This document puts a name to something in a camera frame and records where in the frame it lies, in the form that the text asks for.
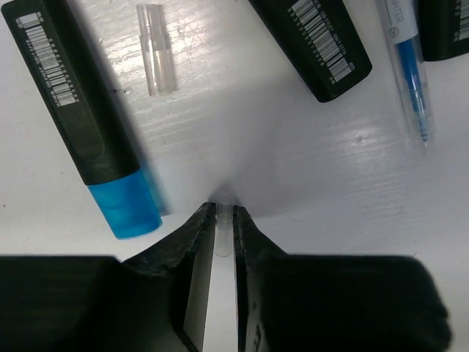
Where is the blue-capped black highlighter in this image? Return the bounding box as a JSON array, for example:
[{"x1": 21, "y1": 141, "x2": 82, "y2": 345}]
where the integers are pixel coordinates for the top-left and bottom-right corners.
[{"x1": 1, "y1": 1, "x2": 162, "y2": 239}]

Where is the pink-capped black highlighter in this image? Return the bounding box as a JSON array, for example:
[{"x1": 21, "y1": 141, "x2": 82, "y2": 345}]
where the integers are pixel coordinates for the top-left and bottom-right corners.
[{"x1": 417, "y1": 0, "x2": 468, "y2": 62}]

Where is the clear pen cap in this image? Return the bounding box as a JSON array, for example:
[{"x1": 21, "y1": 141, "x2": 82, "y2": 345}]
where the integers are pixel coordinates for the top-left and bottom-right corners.
[{"x1": 136, "y1": 4, "x2": 177, "y2": 97}]

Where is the green clear pen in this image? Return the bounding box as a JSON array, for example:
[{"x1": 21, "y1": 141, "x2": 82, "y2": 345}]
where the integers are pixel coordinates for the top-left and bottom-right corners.
[{"x1": 215, "y1": 203, "x2": 233, "y2": 257}]

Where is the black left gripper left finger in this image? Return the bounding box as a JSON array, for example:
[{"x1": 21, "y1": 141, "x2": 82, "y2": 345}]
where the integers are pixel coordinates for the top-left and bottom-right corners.
[{"x1": 1, "y1": 202, "x2": 215, "y2": 351}]

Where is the blue clear pen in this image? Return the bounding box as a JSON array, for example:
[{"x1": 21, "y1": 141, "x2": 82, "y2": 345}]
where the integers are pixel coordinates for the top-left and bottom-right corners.
[{"x1": 376, "y1": 0, "x2": 434, "y2": 147}]

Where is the orange-capped black highlighter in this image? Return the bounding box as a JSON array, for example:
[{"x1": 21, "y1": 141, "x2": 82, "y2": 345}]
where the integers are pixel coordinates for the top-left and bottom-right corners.
[{"x1": 250, "y1": 0, "x2": 372, "y2": 103}]

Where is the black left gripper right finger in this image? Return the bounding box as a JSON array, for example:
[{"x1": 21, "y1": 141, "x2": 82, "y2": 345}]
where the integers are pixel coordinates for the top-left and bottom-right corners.
[{"x1": 233, "y1": 206, "x2": 451, "y2": 351}]

